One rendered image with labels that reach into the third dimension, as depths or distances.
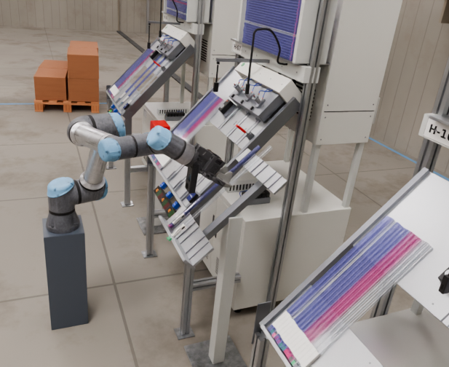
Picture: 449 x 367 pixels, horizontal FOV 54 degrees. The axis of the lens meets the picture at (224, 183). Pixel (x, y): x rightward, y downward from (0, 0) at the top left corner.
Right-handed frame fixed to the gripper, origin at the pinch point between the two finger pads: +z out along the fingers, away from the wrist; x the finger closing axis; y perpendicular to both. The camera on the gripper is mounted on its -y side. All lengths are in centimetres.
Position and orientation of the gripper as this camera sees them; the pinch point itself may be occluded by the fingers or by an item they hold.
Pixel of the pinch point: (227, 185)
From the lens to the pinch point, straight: 161.9
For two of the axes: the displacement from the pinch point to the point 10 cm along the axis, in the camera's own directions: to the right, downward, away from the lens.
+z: 7.2, 4.2, 5.6
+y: 5.8, -8.0, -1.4
